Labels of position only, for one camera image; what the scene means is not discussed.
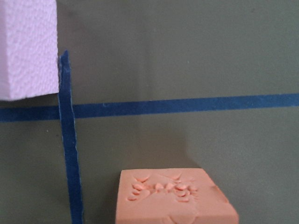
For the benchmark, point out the orange foam cube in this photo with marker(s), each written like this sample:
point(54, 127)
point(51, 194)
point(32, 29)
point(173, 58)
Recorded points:
point(171, 196)

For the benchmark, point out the brown paper table cover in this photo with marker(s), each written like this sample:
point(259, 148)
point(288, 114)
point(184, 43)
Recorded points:
point(210, 84)

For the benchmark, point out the pink foam cube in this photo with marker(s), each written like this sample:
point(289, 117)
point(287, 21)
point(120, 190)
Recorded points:
point(28, 49)

